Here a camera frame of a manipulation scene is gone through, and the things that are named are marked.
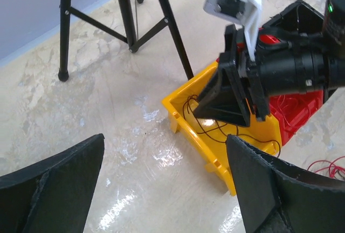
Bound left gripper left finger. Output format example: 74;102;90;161
1;134;105;232

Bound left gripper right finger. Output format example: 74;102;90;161
226;135;344;232

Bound red plastic bin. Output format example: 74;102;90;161
270;90;323;145

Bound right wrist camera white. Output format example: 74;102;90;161
204;0;262;61

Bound black music stand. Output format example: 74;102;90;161
58;0;194;82

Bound yellow plastic bin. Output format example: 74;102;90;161
162;61;283;196

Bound black plastic bin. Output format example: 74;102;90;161
262;0;323;34

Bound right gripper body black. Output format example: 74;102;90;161
217;24;332;122

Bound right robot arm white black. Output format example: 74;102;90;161
194;0;344;127

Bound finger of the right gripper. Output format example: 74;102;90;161
193;70;251;127

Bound brown cable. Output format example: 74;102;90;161
182;94;281;158

